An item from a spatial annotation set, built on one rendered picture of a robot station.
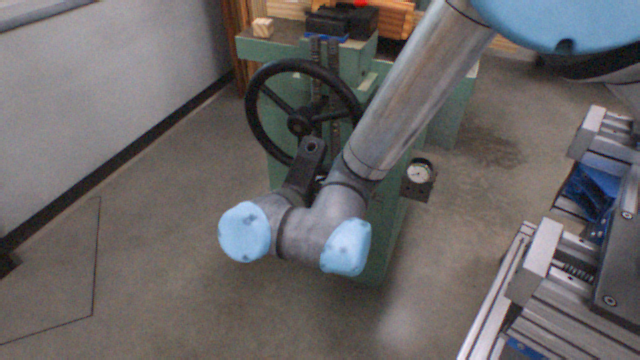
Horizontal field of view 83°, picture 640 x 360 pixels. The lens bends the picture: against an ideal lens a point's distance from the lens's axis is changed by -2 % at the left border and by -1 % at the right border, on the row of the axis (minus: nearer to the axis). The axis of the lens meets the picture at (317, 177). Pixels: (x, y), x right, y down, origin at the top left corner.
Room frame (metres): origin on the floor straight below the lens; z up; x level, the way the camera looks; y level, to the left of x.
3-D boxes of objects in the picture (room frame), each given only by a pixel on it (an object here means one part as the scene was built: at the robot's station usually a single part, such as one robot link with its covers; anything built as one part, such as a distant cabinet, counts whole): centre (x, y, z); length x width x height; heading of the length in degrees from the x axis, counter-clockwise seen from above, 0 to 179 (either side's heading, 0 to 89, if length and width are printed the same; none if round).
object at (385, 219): (1.10, -0.15, 0.36); 0.58 x 0.45 x 0.71; 157
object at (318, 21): (0.80, -0.05, 0.99); 0.13 x 0.11 x 0.06; 67
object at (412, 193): (0.76, -0.29, 0.58); 0.12 x 0.08 x 0.08; 157
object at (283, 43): (0.88, -0.08, 0.87); 0.61 x 0.30 x 0.06; 67
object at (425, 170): (0.69, -0.26, 0.65); 0.06 x 0.04 x 0.08; 67
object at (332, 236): (0.32, -0.02, 0.86); 0.11 x 0.11 x 0.08; 70
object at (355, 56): (0.80, -0.05, 0.92); 0.15 x 0.13 x 0.09; 67
